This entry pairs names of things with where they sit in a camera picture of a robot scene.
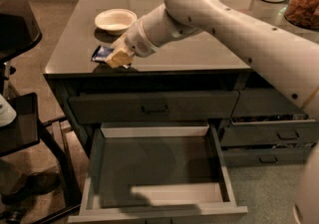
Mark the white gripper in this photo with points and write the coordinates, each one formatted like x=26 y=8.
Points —
x=137 y=42

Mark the blue rxbar blueberry bar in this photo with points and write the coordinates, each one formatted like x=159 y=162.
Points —
x=100 y=54

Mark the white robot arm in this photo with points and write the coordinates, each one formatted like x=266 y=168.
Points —
x=286 y=61

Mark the grey top left drawer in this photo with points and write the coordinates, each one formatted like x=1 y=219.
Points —
x=159 y=106

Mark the open grey middle drawer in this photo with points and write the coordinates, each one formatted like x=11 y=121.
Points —
x=157 y=174

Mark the grey top right drawer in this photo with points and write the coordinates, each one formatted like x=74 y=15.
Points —
x=258 y=102

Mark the white paper bowl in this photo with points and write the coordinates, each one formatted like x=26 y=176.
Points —
x=115 y=21

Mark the grey cabinet counter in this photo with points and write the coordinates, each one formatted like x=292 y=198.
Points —
x=199 y=63

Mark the black chair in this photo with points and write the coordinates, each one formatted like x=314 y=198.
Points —
x=48 y=149

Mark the white object at left edge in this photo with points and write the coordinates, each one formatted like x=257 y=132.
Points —
x=7 y=113

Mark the glass jar of snacks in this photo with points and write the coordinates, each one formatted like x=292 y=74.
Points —
x=303 y=13

